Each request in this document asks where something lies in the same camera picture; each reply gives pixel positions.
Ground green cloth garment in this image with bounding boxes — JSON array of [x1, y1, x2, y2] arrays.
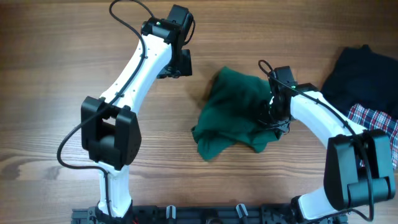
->
[[191, 67, 283, 161]]

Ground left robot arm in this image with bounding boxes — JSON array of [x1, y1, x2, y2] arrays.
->
[[81, 5, 195, 223]]

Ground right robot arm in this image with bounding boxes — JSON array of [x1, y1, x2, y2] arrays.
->
[[258, 65, 396, 223]]

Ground red plaid cloth garment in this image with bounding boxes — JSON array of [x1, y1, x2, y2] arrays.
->
[[348, 104, 397, 170]]

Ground black cloth garment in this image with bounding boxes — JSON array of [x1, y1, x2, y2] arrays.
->
[[321, 45, 397, 119]]

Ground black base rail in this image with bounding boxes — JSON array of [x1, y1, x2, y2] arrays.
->
[[71, 203, 306, 224]]

